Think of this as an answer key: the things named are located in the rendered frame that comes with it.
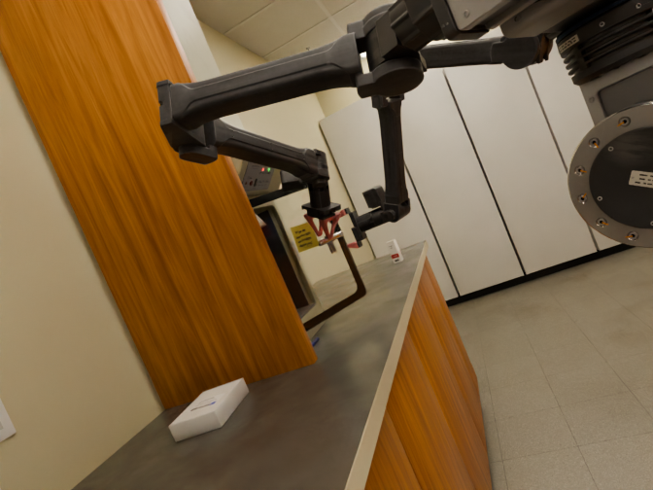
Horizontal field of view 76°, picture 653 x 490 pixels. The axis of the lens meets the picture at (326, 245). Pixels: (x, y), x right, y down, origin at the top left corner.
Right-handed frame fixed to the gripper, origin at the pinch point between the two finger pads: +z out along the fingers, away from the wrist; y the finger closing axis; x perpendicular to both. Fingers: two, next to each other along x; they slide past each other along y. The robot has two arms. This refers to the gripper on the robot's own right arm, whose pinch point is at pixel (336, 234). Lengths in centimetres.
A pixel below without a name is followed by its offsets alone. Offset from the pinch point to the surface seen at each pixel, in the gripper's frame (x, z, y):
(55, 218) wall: 52, 55, 35
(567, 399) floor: -72, -53, -119
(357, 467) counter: 91, -18, -27
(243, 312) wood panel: 49, 16, -8
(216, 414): 70, 18, -23
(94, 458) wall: 71, 55, -25
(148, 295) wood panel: 49, 41, 6
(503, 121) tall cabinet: -270, -100, 26
